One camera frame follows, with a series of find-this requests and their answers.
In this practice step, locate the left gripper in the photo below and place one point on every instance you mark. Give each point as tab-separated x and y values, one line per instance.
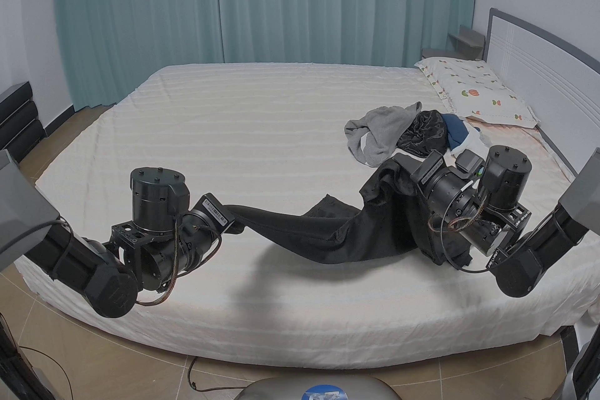
204	234

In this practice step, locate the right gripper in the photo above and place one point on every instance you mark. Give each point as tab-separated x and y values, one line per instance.
440	192

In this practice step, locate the black T-shirt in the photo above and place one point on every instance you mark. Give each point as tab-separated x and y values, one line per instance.
351	238

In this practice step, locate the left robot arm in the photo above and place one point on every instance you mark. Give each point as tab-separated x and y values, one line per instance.
75	257

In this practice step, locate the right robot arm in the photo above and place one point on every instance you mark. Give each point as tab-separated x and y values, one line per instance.
508	178

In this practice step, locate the pile of clothes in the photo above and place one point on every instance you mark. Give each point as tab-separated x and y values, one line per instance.
384	126

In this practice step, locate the bed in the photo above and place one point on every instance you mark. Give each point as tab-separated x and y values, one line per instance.
262	131

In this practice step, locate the white printed pillow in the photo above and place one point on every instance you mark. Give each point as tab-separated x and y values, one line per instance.
478	91

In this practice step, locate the grey bedside table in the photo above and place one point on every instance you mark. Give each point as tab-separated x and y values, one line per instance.
464	43

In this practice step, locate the black chest of drawers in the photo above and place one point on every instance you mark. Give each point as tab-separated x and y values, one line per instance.
18	121

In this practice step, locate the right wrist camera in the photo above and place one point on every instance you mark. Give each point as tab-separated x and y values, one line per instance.
470	163

